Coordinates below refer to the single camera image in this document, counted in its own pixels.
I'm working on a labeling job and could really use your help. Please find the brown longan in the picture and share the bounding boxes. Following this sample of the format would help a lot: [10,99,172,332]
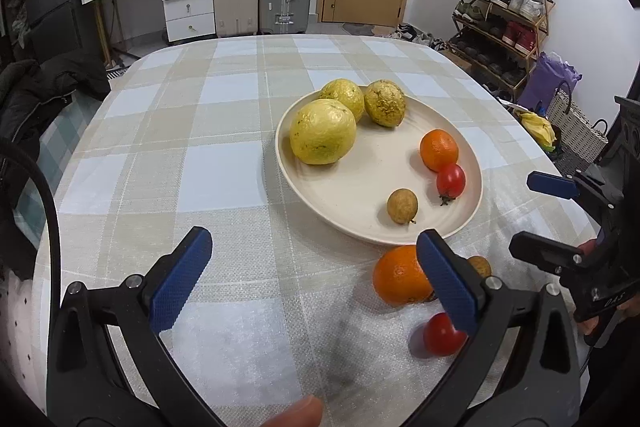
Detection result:
[467,255,493,280]
[386,188,419,225]

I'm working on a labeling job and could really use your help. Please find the small orange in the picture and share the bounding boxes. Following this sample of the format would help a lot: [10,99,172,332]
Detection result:
[419,129,460,172]

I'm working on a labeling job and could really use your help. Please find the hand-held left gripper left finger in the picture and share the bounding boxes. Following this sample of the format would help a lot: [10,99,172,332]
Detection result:
[46,227,226,427]

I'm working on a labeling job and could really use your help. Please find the large orange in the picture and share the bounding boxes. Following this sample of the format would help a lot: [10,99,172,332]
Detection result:
[372,245,435,306]

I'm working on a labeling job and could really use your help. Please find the red cherry tomato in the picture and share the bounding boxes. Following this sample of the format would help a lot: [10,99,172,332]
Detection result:
[436,163,467,206]
[423,312,468,357]

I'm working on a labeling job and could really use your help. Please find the dark shelf unit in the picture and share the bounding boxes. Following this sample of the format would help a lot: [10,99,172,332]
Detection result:
[0,0,31,48]

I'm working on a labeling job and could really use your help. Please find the person's left hand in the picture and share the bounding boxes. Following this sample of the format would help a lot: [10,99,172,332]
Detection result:
[262,394,325,427]

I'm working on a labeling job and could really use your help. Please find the purple bag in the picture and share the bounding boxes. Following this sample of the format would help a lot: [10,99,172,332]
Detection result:
[517,52,583,112]

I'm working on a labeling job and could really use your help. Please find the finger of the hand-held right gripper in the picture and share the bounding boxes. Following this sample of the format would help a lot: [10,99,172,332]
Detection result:
[526,171,626,228]
[509,231,608,278]

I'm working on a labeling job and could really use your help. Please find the large pale yellow fruit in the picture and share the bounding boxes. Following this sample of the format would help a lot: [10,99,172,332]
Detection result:
[290,98,358,166]

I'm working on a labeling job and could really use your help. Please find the black cable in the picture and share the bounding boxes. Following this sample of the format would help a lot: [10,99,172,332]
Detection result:
[0,142,63,308]

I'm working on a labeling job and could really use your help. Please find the cream round plate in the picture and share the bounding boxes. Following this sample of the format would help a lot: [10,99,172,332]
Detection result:
[275,85,484,248]

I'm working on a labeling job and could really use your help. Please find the woven basket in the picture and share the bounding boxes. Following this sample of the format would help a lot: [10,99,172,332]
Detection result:
[547,82,610,158]

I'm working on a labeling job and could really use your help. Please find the person's right hand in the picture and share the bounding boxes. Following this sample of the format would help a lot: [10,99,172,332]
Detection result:
[575,238,628,338]

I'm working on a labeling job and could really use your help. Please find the black jacket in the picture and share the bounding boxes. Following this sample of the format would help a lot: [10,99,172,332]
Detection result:
[0,57,111,168]

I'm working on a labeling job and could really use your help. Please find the shoes beside door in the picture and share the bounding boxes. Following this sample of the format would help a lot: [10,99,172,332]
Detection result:
[385,23,446,50]

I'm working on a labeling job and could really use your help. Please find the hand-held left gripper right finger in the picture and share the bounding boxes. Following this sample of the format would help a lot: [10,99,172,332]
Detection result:
[400,229,583,427]

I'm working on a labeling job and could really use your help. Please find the yellow wrinkled passion fruit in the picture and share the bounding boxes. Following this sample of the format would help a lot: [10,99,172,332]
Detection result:
[319,78,366,124]

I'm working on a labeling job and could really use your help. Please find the brown speckled yellow passion fruit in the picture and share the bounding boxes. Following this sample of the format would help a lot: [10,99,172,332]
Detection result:
[364,80,407,128]

